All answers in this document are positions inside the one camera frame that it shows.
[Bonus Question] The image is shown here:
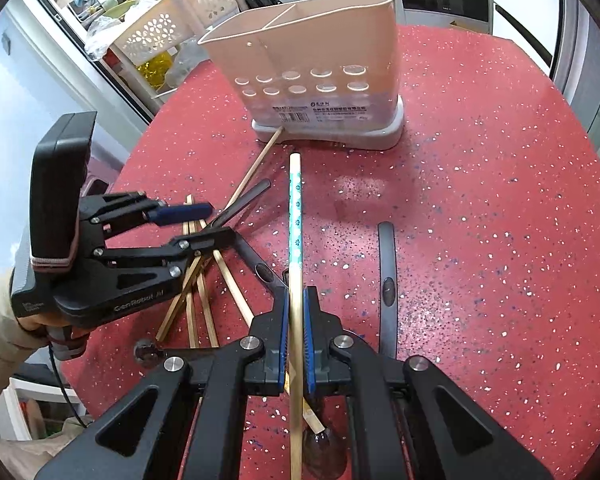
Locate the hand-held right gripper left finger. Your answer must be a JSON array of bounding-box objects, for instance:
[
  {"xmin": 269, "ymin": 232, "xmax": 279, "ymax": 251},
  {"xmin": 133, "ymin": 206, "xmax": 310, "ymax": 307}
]
[{"xmin": 45, "ymin": 285, "xmax": 291, "ymax": 480}]

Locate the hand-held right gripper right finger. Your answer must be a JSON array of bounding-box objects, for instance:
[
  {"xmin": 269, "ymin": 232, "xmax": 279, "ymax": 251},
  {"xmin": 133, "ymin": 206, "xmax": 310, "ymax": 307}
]
[{"xmin": 302, "ymin": 285, "xmax": 556, "ymax": 480}]

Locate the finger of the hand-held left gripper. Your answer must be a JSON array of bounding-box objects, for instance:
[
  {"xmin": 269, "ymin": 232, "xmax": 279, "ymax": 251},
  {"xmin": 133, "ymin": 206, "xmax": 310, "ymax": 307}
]
[
  {"xmin": 92, "ymin": 226, "xmax": 237, "ymax": 291},
  {"xmin": 77, "ymin": 191, "xmax": 215, "ymax": 241}
]

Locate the black spoon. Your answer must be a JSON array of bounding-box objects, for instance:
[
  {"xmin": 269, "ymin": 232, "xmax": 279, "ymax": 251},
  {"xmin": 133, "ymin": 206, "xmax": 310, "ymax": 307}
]
[
  {"xmin": 300, "ymin": 222, "xmax": 398, "ymax": 478},
  {"xmin": 227, "ymin": 230, "xmax": 291, "ymax": 293}
]

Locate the teal patterned chopstick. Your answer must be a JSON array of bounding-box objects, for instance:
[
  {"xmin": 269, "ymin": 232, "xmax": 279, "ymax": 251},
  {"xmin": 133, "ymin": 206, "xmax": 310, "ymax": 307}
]
[{"xmin": 287, "ymin": 152, "xmax": 306, "ymax": 480}]

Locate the beige plastic utensil holder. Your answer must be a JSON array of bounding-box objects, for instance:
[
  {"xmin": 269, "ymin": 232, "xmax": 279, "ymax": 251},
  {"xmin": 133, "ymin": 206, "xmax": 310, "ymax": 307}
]
[{"xmin": 197, "ymin": 0, "xmax": 406, "ymax": 151}]

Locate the person's left forearm beige sleeve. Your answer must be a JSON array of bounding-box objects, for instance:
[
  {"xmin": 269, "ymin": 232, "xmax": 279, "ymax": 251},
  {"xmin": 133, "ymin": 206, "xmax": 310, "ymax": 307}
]
[{"xmin": 0, "ymin": 267, "xmax": 46, "ymax": 411}]

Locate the person's left hand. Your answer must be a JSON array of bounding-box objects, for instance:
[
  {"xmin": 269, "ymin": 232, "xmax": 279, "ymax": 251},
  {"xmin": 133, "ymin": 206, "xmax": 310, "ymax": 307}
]
[{"xmin": 20, "ymin": 312, "xmax": 92, "ymax": 343}]

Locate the dark round object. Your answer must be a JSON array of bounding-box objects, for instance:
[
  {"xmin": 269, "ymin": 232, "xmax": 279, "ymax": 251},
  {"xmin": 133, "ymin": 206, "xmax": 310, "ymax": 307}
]
[{"xmin": 134, "ymin": 339, "xmax": 163, "ymax": 365}]

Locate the clear plastic bag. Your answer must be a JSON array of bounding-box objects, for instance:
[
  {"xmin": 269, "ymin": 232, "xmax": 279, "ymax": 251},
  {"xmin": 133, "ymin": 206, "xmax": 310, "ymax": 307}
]
[{"xmin": 165, "ymin": 45, "xmax": 211, "ymax": 88}]

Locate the yellow package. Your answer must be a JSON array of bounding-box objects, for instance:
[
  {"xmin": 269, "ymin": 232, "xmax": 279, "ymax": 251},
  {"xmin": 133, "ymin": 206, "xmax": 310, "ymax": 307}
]
[{"xmin": 135, "ymin": 52, "xmax": 178, "ymax": 86}]

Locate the clear plastic bags pile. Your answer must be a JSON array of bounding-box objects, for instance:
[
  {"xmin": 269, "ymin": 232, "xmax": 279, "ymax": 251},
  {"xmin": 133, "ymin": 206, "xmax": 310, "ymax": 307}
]
[{"xmin": 82, "ymin": 15, "xmax": 131, "ymax": 61}]

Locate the beige flower-hole basket cart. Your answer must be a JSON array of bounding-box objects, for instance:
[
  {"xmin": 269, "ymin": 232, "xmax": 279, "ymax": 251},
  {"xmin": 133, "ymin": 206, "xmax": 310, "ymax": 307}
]
[{"xmin": 107, "ymin": 0, "xmax": 241, "ymax": 101}]

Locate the white refrigerator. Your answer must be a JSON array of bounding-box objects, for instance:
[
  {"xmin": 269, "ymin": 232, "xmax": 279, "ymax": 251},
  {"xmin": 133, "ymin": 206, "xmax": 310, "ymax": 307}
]
[{"xmin": 490, "ymin": 0, "xmax": 576, "ymax": 86}]

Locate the grey sliding door frame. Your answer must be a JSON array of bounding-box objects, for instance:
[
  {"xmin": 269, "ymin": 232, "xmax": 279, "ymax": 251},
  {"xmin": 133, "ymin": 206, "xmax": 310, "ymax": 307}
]
[
  {"xmin": 545, "ymin": 0, "xmax": 600, "ymax": 156},
  {"xmin": 10, "ymin": 0, "xmax": 156, "ymax": 123}
]

